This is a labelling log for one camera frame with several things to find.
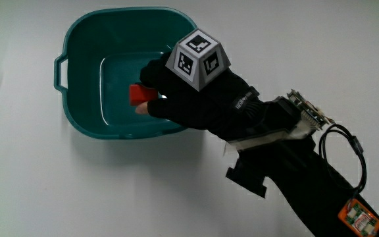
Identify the person's right hand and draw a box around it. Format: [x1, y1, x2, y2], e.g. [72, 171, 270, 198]
[135, 28, 278, 142]

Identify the red block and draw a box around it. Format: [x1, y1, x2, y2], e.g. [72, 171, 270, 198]
[129, 84, 159, 107]

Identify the person's right forearm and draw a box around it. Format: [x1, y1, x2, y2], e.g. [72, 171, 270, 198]
[225, 97, 379, 237]

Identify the wrist circuit board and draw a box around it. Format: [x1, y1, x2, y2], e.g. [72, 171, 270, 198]
[286, 88, 336, 132]

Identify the teal plastic basin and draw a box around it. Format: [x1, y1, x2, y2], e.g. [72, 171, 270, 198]
[53, 6, 199, 140]

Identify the orange sensor module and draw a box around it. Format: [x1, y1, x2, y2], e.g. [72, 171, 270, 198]
[337, 197, 379, 237]

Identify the black cable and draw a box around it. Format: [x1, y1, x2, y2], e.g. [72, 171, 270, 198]
[318, 123, 368, 196]

